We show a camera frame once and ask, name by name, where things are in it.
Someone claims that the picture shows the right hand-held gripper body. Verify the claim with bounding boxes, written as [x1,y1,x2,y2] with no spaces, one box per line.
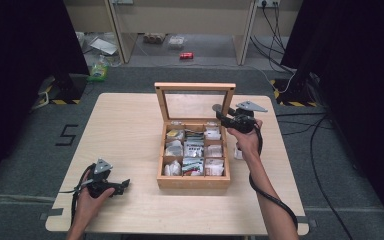
[224,100,268,134]

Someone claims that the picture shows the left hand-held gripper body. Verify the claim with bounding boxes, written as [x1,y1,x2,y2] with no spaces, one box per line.
[87,158,118,199]

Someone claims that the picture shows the wooden box with glass lid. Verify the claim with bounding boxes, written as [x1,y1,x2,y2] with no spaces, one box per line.
[154,82,237,190]

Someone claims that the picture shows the person's right hand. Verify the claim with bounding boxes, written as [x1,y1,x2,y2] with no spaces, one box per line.
[226,119,264,162]

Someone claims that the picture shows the person's left hand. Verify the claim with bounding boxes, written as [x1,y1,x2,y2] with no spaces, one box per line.
[74,171,116,229]

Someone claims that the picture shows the group of small sachets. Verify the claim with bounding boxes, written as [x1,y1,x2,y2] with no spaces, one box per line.
[163,125,226,177]

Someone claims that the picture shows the stand base with hazard tape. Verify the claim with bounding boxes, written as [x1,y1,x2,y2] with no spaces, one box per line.
[31,73,88,111]
[269,72,319,108]

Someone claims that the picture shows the clear plastic container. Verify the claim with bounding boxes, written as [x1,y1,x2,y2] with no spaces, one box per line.
[167,35,186,50]

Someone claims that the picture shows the cardboard rolls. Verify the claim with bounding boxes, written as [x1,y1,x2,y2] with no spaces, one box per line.
[142,32,166,45]

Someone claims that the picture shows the green packet on floor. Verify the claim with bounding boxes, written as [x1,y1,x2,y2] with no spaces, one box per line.
[86,54,110,83]

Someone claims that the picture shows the black curtain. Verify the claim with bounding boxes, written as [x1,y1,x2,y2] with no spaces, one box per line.
[0,0,90,193]
[280,0,384,231]

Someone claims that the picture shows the clear plastic bag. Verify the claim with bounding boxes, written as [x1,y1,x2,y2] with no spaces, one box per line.
[75,31,120,58]

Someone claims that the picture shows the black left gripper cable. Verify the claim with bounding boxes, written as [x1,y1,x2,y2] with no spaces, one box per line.
[69,163,97,228]

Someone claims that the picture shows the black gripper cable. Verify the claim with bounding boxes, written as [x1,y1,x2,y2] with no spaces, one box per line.
[69,163,97,228]
[248,124,299,231]

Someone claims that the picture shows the white floor cable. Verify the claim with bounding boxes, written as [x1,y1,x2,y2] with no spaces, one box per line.
[246,64,297,95]

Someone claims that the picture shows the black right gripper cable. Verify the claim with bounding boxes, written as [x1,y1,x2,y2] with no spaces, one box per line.
[248,124,299,231]

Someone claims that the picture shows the black power cables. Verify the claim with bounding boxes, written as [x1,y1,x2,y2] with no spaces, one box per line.
[249,2,296,74]

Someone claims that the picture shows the black floor cable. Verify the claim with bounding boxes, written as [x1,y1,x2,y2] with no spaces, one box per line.
[275,112,356,240]

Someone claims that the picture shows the white wall socket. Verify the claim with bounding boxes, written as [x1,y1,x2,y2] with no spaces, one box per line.
[256,0,281,9]

